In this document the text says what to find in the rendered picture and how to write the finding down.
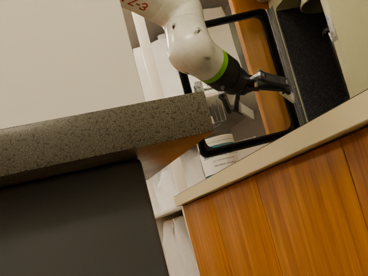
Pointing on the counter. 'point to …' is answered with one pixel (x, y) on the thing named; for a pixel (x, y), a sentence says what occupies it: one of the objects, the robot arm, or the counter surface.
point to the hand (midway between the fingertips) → (270, 105)
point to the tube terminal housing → (343, 38)
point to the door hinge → (286, 64)
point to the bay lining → (311, 61)
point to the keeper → (331, 27)
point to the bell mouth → (311, 6)
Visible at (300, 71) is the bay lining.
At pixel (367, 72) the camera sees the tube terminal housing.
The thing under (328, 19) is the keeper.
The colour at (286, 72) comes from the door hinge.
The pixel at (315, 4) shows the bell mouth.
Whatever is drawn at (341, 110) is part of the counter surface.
